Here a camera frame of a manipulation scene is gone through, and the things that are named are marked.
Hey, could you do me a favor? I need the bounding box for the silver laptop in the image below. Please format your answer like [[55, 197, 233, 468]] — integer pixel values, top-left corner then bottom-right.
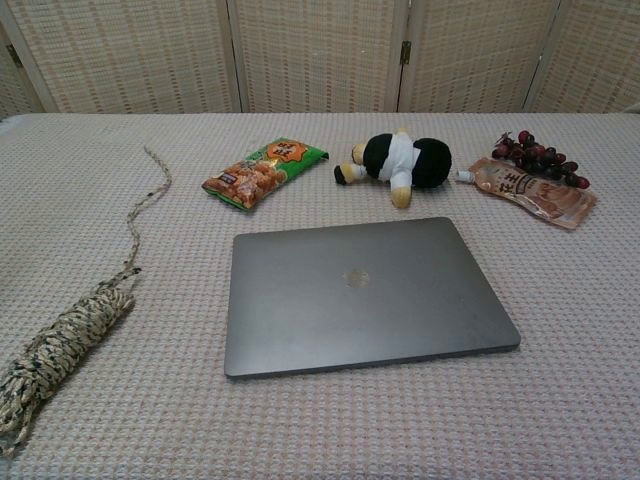
[[223, 216, 522, 380]]

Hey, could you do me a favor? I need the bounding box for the green orange snack bag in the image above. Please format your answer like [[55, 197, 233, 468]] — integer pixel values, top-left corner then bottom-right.
[[201, 136, 331, 214]]

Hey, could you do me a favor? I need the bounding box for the black white plush toy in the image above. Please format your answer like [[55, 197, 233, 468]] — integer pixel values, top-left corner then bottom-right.
[[333, 127, 455, 209]]

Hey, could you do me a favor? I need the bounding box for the beige waffle weave tablecloth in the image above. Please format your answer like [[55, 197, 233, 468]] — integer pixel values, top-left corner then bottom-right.
[[0, 112, 640, 480]]

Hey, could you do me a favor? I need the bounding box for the woven folding screen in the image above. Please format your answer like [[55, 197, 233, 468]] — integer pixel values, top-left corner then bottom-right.
[[0, 0, 640, 119]]

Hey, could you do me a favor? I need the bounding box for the brown spouted drink pouch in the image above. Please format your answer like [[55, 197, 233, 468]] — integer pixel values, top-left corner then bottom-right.
[[453, 156, 599, 231]]

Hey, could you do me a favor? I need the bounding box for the dark red grape bunch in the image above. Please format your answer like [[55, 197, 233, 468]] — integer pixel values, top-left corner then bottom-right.
[[490, 129, 591, 190]]

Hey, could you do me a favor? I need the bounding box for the beige black braided rope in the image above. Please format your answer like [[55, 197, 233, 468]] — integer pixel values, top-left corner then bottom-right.
[[0, 145, 174, 459]]

